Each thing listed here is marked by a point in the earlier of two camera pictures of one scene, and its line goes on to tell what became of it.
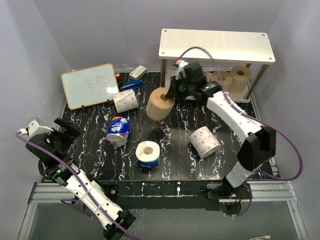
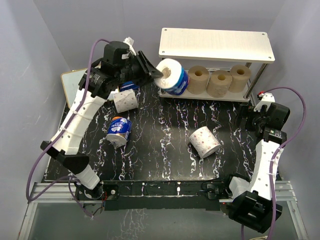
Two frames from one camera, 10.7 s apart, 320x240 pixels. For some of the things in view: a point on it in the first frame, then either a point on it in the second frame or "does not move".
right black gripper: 173,93 → 244,111
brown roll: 240,74 does not move
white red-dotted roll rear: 125,101 does not move
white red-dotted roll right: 204,141 does not move
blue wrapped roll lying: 119,131 does not move
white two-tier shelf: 205,46 does not move
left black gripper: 72,131 → 145,78
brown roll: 224,78 does not move
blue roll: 148,153 → 175,79
